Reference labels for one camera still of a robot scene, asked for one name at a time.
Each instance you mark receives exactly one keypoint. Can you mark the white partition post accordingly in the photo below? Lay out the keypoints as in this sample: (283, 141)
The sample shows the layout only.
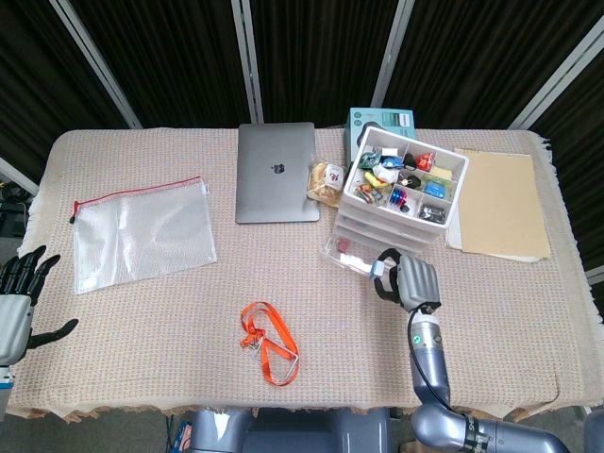
(557, 80)
(247, 61)
(94, 61)
(391, 52)

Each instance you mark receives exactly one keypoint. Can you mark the clear mesh zipper pouch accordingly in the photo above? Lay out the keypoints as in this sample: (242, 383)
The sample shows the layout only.
(141, 236)

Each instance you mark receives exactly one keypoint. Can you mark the clear lowest drawer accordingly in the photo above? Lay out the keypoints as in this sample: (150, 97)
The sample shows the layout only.
(349, 257)

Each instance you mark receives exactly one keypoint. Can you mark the beige woven tablecloth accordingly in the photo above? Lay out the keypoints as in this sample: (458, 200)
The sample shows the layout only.
(189, 330)

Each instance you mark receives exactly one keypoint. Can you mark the brown patterned item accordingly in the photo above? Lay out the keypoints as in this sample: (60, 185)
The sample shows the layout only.
(367, 193)

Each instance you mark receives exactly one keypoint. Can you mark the left black-fingered grey robot hand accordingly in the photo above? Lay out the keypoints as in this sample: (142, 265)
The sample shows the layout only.
(14, 321)

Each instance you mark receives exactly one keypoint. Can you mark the teal cardboard box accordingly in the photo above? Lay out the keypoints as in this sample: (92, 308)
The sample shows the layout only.
(377, 118)

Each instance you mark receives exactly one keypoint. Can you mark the blue and pink cylinders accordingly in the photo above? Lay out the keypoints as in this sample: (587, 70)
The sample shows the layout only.
(397, 198)

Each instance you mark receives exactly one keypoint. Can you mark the clear middle drawer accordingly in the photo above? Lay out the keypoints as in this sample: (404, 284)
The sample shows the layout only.
(382, 229)

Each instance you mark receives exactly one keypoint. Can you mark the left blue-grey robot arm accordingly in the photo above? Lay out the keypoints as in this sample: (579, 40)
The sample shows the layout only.
(4, 387)

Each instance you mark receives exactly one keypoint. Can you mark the tan manila folder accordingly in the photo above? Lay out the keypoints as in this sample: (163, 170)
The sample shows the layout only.
(505, 207)

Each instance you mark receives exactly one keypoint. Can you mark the clear metal-framed badge holder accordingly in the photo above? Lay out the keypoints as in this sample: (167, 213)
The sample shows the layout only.
(295, 363)

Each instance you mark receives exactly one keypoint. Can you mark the grey closed laptop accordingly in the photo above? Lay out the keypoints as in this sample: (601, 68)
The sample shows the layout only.
(276, 189)

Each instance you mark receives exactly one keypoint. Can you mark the right black-fingered grey robot hand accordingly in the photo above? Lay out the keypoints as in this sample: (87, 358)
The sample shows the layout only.
(417, 283)

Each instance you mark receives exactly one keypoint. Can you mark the green and blue packet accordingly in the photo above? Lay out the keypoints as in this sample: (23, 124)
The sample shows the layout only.
(435, 187)

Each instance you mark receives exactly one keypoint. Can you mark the white crumpled bag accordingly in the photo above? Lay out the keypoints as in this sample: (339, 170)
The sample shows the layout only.
(386, 172)

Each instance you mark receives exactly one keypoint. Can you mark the small blue block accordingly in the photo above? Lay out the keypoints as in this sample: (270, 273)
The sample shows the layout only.
(378, 270)

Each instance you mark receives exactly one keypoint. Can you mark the clear bag of snacks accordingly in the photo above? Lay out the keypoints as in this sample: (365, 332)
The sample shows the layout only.
(325, 186)

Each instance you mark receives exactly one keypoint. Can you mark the yellow small item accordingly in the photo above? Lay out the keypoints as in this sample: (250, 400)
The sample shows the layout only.
(373, 179)

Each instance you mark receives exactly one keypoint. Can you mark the black clip item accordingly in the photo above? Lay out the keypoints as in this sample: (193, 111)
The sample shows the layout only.
(431, 213)

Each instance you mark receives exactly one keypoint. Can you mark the black keys bundle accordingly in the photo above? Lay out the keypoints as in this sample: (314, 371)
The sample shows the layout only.
(410, 181)

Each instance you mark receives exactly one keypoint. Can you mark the white drawer organizer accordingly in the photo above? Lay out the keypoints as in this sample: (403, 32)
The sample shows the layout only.
(396, 217)

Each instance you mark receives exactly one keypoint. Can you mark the small red item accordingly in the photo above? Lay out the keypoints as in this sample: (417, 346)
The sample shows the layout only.
(341, 245)

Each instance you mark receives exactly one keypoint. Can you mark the clear highest drawer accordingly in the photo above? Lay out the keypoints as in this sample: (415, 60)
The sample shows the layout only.
(391, 218)

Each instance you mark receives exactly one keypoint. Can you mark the blue-grey robot torso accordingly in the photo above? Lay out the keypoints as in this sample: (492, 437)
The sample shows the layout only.
(292, 431)

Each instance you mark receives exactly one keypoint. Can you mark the red packet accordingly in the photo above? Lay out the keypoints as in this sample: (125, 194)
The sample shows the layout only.
(424, 161)

